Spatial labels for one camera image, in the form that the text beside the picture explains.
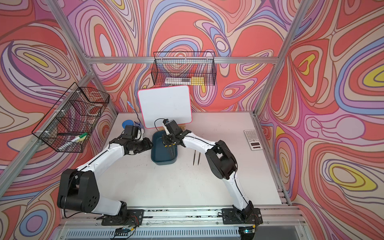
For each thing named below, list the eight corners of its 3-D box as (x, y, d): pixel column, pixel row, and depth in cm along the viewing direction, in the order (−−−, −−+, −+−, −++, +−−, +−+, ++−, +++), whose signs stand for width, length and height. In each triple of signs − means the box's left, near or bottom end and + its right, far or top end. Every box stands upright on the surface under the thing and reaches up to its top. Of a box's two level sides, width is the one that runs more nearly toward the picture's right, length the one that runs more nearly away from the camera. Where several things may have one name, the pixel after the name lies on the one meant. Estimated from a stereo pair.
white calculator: (251, 150, 100) (252, 149, 99) (244, 131, 111) (244, 129, 109) (261, 150, 100) (262, 148, 99) (253, 130, 111) (254, 129, 110)
